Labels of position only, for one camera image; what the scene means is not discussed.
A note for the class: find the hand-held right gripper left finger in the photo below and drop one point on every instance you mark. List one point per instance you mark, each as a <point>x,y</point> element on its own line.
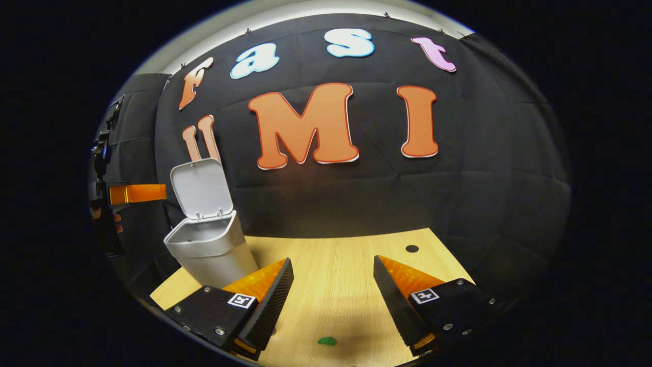
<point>270,306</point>

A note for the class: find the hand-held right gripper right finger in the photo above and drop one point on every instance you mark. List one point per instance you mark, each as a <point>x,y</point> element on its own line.
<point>395,300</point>

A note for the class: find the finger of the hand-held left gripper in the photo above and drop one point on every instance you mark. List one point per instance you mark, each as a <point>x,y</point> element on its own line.
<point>140,193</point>

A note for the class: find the green paper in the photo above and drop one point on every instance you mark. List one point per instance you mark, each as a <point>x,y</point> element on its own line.
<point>327,341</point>

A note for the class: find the white desktop garbage bin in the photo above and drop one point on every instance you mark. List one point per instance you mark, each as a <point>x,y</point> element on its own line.
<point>209,244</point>

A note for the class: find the wooden desktop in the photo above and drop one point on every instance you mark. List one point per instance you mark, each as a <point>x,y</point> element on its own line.
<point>331,275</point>

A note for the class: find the black backdrop cloth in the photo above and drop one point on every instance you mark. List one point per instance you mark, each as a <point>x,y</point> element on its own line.
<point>356,193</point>

